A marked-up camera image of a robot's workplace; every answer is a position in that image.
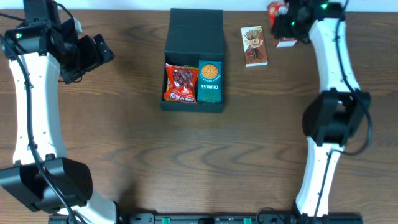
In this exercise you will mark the black gift box with lid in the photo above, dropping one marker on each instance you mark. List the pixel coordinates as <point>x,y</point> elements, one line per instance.
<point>194,35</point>

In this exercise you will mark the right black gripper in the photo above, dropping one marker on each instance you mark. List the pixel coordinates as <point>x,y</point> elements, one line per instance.
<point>280,28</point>

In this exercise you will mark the red Hello Panda box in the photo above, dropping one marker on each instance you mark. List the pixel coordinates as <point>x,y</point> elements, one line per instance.
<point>283,42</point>

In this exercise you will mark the brown Pocky box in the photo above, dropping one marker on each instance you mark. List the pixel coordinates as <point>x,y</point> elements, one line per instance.
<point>254,46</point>

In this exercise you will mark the red Hacks candy bag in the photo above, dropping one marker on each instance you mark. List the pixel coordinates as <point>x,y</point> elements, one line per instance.
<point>181,82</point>

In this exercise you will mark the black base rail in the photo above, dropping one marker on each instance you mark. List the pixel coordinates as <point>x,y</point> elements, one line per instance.
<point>264,218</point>

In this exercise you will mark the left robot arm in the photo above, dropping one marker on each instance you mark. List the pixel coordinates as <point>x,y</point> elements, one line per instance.
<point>44,51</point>

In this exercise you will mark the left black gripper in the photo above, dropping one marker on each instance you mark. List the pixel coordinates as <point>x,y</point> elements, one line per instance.
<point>90,52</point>

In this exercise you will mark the teal Chunkies box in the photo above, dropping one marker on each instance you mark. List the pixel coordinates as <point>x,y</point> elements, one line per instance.
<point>210,82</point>

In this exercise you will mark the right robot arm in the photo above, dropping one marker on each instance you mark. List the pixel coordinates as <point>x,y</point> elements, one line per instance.
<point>338,121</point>

